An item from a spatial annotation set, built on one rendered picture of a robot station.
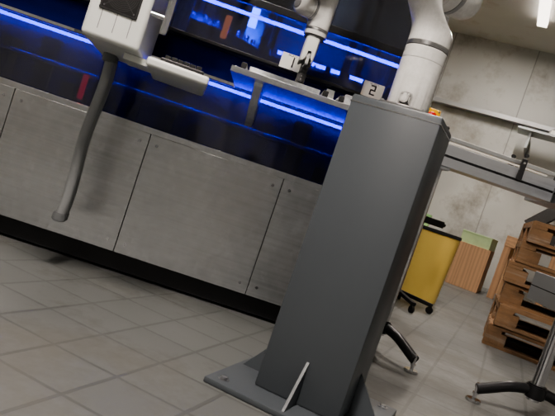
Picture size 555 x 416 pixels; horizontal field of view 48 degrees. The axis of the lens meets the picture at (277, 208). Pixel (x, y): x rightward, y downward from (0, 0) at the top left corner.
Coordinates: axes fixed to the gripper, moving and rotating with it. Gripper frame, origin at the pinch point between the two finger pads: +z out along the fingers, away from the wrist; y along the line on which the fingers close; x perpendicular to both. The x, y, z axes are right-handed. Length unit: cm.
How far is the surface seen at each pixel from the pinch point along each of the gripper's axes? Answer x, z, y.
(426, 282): 153, 83, -253
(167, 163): -39, 45, -18
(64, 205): -65, 70, 7
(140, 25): -52, 5, 35
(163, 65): -42, 14, 34
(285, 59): -7.4, -7.8, -18.8
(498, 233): 358, 24, -646
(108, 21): -61, 8, 36
